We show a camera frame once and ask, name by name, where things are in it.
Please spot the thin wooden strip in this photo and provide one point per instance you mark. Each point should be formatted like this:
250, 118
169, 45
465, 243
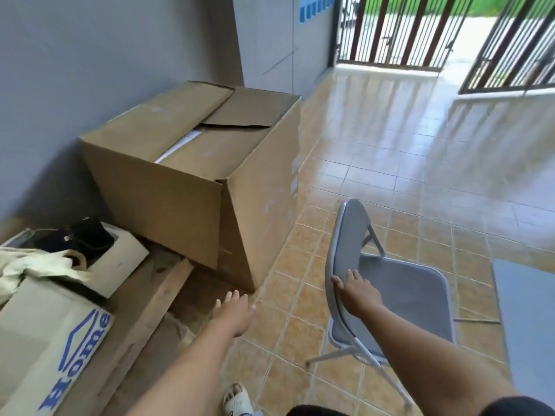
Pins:
477, 320

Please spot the person's left hand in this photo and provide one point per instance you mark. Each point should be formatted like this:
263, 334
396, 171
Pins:
234, 314

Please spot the black bundle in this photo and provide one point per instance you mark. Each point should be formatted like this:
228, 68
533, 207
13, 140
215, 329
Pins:
82, 240

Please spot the person's right thumb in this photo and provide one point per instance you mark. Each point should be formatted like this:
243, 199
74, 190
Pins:
338, 285

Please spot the open white cardboard box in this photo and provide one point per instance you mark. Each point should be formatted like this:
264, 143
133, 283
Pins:
123, 255

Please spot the grey folding chair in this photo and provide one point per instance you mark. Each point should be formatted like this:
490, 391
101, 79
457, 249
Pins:
403, 290

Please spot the person's left thumb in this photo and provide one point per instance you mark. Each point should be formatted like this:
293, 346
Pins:
252, 308

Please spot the large brown cardboard box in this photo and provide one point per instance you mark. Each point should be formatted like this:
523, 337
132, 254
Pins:
182, 199

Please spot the wooden plank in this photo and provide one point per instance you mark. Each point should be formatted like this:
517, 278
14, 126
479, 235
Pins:
138, 307

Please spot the person's right forearm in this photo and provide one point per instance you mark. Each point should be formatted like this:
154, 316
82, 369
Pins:
429, 363

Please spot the white box with blue print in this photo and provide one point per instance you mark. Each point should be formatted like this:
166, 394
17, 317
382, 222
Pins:
43, 342

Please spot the white sandal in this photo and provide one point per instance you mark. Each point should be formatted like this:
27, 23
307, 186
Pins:
237, 402

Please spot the white paper sheet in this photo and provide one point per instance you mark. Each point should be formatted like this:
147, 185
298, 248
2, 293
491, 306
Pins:
178, 145

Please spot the black sleeve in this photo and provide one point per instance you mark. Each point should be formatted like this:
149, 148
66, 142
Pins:
520, 407

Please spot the brown barred metal gate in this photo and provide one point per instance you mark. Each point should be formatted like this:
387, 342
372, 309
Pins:
511, 43
403, 30

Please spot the person's left forearm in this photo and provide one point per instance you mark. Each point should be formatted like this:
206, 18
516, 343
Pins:
190, 372

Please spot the blue square vent blocks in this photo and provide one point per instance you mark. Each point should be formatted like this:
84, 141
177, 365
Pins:
316, 5

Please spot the person's right hand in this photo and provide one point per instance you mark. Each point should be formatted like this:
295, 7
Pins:
357, 296

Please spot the cream cloth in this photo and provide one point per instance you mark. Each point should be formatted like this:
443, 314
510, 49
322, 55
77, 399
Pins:
30, 264

